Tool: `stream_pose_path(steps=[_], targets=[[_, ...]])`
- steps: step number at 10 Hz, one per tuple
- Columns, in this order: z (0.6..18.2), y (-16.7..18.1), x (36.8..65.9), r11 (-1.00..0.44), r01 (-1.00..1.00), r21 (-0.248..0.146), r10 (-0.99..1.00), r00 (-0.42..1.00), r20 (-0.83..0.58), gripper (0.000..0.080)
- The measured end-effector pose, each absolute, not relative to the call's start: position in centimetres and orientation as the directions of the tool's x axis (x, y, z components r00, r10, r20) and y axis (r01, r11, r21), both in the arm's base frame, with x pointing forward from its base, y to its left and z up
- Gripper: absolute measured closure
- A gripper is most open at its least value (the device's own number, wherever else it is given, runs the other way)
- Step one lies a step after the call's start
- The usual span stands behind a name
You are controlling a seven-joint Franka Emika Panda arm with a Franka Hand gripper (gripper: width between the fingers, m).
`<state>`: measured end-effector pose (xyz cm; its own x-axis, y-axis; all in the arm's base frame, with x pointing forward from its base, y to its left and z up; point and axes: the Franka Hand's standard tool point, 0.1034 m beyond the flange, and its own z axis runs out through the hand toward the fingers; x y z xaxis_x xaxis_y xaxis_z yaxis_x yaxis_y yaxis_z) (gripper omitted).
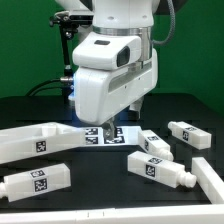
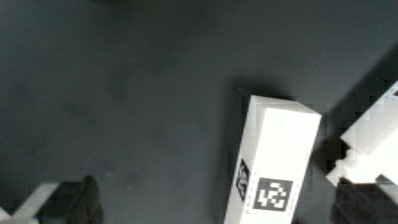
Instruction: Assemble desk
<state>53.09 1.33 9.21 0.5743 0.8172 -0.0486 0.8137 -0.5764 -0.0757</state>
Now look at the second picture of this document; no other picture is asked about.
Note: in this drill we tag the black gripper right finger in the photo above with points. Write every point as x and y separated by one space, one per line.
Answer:
364 203

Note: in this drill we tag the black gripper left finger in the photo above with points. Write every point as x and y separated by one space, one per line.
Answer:
62 203

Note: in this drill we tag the white desk leg middle-left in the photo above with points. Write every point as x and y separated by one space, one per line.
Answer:
277 140

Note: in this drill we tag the white desk leg middle-right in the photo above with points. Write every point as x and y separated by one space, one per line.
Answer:
371 141

